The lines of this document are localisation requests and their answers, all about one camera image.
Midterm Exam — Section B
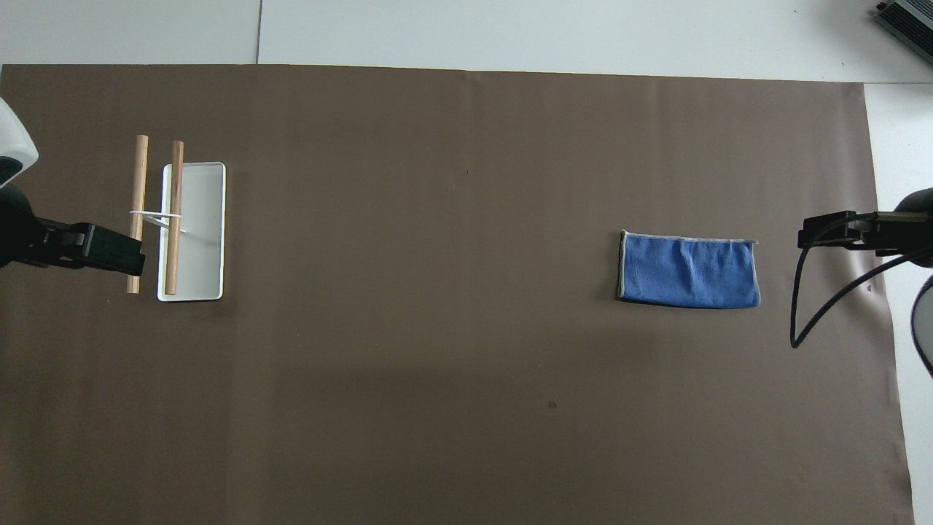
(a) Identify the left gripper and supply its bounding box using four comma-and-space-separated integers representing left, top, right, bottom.
0, 184, 47, 269

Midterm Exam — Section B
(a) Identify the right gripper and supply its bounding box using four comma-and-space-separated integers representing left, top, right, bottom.
873, 187, 933, 258

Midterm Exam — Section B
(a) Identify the blue towel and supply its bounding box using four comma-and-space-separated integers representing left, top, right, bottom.
617, 230, 762, 310

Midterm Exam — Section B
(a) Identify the white rack with wooden bars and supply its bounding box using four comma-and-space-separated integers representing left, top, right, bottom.
125, 134, 227, 303

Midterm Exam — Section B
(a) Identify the grey metal box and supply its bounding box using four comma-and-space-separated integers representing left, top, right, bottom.
874, 0, 933, 46

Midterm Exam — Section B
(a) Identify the black cable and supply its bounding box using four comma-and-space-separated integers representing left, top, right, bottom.
909, 274, 933, 379
789, 213, 933, 349

